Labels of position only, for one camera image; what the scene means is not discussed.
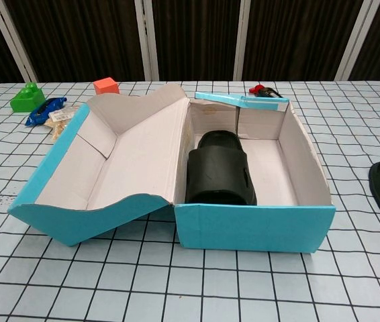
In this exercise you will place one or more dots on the clear bag of nuts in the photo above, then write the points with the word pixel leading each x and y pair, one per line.
pixel 60 124

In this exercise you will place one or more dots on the blue snack wrapper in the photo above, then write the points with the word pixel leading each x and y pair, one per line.
pixel 44 112

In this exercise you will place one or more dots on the light blue shoe box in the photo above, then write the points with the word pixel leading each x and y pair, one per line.
pixel 250 228

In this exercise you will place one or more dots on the checked light blue tablecloth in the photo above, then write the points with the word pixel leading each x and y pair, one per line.
pixel 210 288

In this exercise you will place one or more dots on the dark folding screen white frames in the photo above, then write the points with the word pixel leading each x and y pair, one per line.
pixel 146 40

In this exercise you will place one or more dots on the green toy block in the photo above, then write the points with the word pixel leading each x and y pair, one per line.
pixel 27 99

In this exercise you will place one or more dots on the black bottle with red cap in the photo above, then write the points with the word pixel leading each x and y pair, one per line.
pixel 267 92

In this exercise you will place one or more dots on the orange cube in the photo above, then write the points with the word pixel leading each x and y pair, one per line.
pixel 106 86

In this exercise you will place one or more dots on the black slipper with tag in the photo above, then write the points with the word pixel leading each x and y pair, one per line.
pixel 220 171

